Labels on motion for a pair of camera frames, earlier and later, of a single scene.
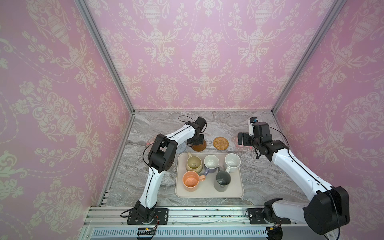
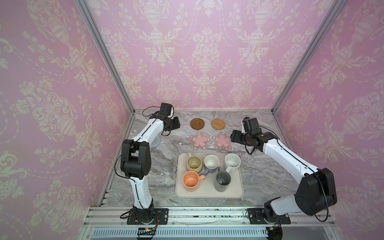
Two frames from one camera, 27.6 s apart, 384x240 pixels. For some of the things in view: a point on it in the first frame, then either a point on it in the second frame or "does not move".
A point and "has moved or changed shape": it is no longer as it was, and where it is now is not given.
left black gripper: x=200 y=142 → x=176 y=124
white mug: x=232 y=161 does not move
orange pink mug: x=190 y=180 does not move
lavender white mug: x=211 y=163 does not move
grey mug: x=223 y=179 does not move
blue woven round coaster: x=181 y=148 has moved or changed shape
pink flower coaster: x=244 y=139 has moved or changed shape
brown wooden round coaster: x=199 y=147 has moved or changed shape
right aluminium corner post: x=314 y=45 does not move
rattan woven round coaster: x=220 y=143 → x=218 y=124
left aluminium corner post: x=92 y=23 does not move
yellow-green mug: x=194 y=163 does not move
